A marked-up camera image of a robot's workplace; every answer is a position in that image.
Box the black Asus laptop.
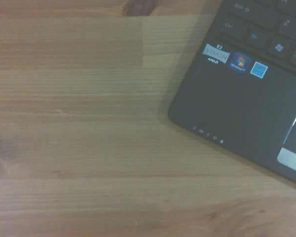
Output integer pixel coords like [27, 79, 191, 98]
[167, 0, 296, 188]

